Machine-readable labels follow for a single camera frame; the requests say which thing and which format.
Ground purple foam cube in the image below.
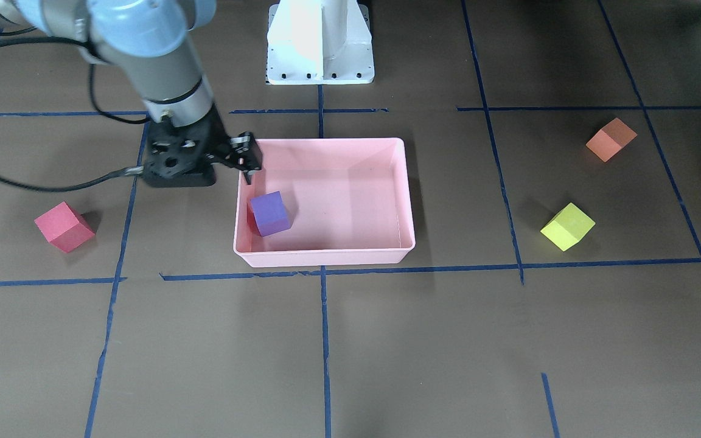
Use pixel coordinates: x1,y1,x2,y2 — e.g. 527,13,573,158
249,191,292,237

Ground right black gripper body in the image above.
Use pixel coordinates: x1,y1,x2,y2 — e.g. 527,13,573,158
142,113,230,188

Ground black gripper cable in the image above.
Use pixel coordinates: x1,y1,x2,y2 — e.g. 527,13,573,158
0,27,150,193

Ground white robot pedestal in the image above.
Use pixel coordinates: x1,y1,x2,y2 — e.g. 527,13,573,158
265,1,375,86

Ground pink plastic bin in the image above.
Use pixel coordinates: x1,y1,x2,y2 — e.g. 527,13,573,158
233,137,416,267

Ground pink foam cube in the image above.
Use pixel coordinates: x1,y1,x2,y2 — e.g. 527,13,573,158
34,202,96,253

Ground orange foam cube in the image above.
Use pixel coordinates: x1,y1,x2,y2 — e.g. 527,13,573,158
586,117,638,162

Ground yellow foam cube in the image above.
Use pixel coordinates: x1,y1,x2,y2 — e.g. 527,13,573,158
540,203,596,251

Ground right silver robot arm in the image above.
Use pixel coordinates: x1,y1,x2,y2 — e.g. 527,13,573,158
0,1,263,192

